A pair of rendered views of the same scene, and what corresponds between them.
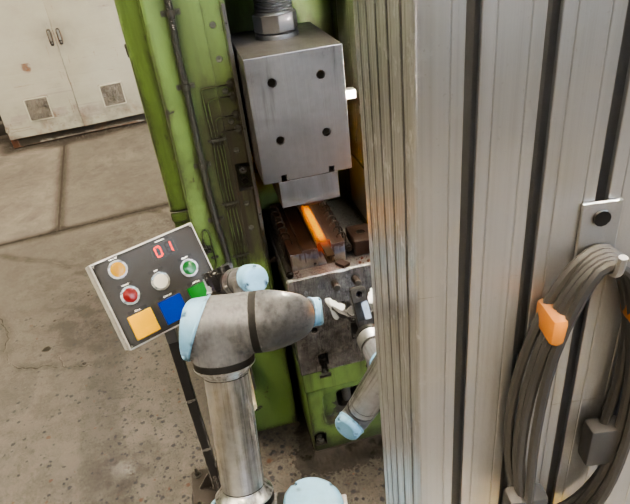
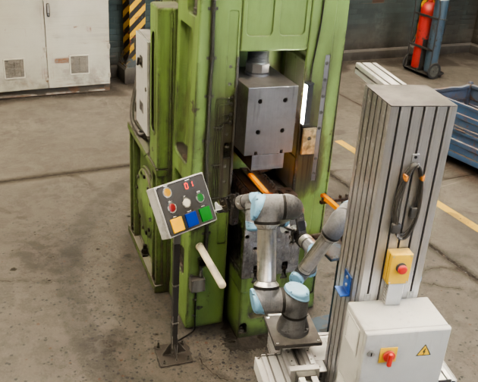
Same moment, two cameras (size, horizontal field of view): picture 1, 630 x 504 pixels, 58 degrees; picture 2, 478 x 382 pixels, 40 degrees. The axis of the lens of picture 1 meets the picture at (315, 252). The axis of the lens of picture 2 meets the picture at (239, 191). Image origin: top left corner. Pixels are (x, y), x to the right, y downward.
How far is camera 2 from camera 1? 2.01 m
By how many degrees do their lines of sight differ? 12
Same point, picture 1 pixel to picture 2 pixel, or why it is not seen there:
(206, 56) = (223, 82)
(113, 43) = (23, 24)
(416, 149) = (385, 140)
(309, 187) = (267, 160)
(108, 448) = (87, 332)
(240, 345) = (279, 214)
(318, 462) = (240, 344)
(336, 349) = not seen: hidden behind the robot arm
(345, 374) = not seen: hidden behind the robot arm
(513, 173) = (400, 146)
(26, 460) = (26, 336)
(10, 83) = not seen: outside the picture
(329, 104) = (286, 116)
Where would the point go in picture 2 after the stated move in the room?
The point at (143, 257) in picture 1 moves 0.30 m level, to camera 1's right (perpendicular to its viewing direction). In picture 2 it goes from (179, 188) to (234, 186)
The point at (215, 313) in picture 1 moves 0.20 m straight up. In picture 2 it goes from (270, 199) to (274, 158)
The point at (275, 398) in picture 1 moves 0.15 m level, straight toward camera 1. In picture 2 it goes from (212, 302) to (218, 315)
